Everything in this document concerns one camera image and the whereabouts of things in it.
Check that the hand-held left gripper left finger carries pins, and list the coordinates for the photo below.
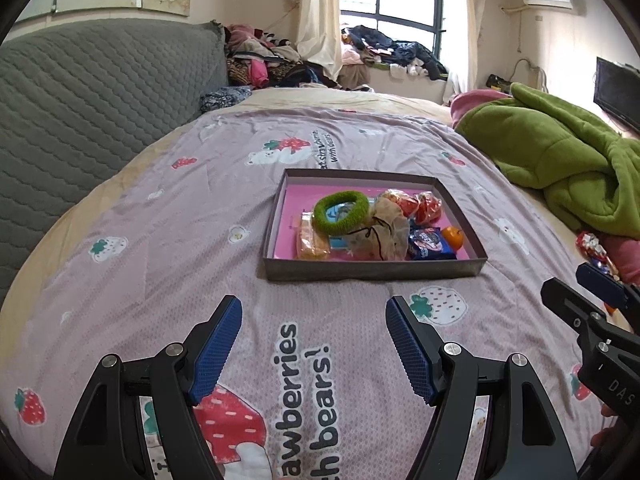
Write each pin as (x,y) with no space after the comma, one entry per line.
(217,350)

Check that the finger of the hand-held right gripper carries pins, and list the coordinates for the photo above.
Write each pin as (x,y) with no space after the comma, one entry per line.
(570,305)
(600,282)

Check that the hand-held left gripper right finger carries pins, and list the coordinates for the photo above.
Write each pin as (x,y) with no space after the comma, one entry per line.
(410,350)

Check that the grey cardboard box pink inside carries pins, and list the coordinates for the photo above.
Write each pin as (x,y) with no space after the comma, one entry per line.
(350,270)

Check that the blue cookie packet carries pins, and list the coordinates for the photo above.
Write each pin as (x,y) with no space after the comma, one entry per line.
(430,245)

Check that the mandarin orange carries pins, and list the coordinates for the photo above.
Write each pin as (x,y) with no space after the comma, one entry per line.
(453,239)

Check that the orange cracker packet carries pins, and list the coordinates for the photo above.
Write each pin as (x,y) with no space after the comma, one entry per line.
(311,245)

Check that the red snack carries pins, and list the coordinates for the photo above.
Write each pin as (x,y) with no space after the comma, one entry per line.
(400,200)
(430,207)

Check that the person's right hand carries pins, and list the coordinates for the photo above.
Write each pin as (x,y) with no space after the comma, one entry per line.
(607,435)

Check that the blue candy wrapper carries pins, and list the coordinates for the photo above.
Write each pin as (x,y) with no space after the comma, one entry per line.
(611,269)

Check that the red and white candy wrapper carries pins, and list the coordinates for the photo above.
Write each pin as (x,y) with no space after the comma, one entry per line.
(590,247)

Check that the printed strawberry blanket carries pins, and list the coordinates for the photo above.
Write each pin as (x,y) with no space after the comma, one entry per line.
(175,240)

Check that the green fleece blanket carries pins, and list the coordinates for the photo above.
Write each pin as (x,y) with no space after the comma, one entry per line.
(555,150)

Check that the black television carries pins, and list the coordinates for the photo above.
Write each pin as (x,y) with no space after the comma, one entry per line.
(617,92)

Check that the pink pillow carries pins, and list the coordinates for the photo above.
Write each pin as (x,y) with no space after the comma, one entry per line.
(472,102)

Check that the dark bag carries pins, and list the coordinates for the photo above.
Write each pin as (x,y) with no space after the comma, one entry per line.
(499,83)

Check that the dark patterned cloth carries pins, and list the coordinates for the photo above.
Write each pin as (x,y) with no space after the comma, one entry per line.
(225,99)

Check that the grey quilted headboard cover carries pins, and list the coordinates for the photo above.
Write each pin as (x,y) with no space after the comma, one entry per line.
(90,110)

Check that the cream curtain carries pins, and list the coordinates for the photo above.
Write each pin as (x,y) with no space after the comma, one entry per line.
(320,10)
(470,25)

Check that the pile of mixed clothes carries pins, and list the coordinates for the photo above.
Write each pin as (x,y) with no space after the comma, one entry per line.
(270,60)

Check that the pile of dark clothes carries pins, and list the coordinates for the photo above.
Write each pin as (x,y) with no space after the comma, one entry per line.
(400,50)

